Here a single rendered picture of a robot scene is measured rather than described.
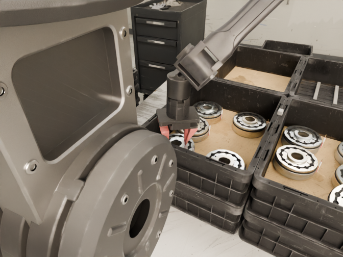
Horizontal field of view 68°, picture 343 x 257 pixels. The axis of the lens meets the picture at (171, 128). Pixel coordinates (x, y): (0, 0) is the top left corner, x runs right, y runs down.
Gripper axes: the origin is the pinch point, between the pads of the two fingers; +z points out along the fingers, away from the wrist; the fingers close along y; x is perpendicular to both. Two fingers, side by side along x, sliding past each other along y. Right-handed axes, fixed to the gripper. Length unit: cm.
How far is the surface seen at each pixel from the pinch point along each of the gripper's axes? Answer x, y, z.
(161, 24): -157, -19, 7
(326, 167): 12.7, -38.2, 3.2
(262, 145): 11.9, -18.0, -6.3
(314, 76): -35, -67, 0
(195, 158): 13.1, -1.6, -5.5
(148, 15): -163, -10, 1
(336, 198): 24.9, -29.7, -0.8
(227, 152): 5.3, -12.9, 1.0
